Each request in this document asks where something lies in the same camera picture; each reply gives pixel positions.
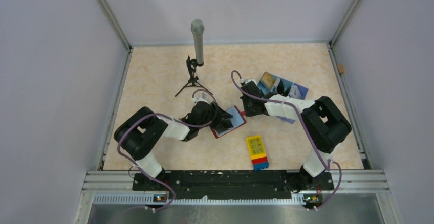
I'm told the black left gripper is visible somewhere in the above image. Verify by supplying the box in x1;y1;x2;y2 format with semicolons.
198;101;232;129

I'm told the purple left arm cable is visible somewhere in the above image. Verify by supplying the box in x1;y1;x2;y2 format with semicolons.
116;89;220;211

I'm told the yellow red blue toy block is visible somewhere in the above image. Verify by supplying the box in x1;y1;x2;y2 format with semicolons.
246;136;269;171

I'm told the red leather card holder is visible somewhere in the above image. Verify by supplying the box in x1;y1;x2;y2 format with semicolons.
211;106;247;139

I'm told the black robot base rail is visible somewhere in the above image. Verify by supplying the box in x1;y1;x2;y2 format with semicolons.
149;170;335;203

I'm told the black tripod stand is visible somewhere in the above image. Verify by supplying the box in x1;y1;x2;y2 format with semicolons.
175;55;212;97

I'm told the grey microphone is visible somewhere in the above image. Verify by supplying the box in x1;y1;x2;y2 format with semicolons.
190;19;205;66

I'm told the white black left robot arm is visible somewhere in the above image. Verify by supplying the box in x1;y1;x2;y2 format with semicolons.
113;101;233;190

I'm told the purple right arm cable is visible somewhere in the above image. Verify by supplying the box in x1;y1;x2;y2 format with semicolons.
231;70;342;211

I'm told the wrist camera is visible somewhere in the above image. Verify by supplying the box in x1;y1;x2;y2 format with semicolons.
194;93;210;104
240;79;257;85

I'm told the small tan object on rail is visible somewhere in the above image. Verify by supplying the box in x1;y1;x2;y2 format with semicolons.
337;64;344;75

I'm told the blue three-slot card box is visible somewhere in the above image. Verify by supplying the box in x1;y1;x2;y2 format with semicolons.
257;74;314;124

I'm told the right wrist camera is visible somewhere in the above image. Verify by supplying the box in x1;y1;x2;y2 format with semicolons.
240;79;257;85

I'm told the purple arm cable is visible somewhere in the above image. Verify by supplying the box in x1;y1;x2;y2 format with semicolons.
116;89;220;211
231;70;342;211

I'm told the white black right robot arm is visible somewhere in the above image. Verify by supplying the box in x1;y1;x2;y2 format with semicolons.
239;81;352;189

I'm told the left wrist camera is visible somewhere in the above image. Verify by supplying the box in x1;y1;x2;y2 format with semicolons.
194;93;210;104

